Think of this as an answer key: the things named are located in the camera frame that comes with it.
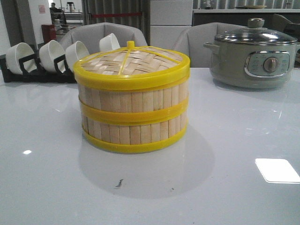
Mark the grey chair right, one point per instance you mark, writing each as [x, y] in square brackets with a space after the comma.
[190, 42]

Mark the white bowl far left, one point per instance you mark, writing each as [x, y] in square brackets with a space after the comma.
[15, 53]

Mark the white cabinet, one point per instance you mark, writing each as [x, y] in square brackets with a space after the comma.
[168, 18]

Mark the white bowl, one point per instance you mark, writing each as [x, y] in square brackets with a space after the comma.
[48, 53]
[15, 53]
[109, 43]
[75, 52]

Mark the bamboo steamer basket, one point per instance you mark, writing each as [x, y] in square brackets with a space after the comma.
[138, 107]
[137, 138]

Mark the grey chair left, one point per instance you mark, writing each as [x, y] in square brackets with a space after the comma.
[90, 35]

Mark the glass pot lid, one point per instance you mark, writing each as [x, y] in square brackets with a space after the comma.
[256, 34]

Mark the woven bamboo steamer lid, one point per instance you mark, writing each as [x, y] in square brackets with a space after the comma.
[133, 68]

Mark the black bowl rack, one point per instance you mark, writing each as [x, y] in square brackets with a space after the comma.
[62, 72]

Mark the grey-green electric cooking pot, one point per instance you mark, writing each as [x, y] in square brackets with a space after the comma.
[252, 66]

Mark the grey chair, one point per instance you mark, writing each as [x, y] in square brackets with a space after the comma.
[190, 42]
[90, 35]

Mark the white bowl rightmost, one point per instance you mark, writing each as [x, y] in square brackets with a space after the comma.
[109, 43]

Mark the red bin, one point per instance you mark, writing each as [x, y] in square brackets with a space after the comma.
[49, 33]

